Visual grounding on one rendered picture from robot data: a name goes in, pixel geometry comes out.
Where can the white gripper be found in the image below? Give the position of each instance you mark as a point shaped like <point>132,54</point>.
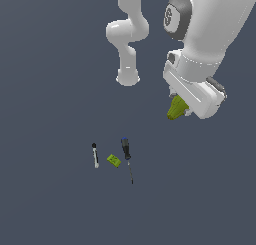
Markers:
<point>196,94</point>

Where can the olive green ridged object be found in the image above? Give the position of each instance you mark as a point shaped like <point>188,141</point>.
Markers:
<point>177,108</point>

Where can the black screwdriver with blue cap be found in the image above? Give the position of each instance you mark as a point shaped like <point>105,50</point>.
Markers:
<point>126,150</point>

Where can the small green flat block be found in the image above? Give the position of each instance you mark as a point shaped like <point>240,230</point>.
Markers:
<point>114,160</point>

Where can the white marker with black cap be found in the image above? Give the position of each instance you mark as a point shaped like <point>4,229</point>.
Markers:
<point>95,156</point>

